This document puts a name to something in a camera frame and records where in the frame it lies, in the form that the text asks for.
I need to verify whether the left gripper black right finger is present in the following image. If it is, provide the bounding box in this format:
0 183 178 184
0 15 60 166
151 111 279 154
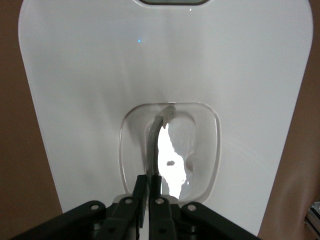
149 174 261 240

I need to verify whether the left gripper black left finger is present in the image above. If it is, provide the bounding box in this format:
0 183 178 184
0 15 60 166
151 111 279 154
9 174 148 240

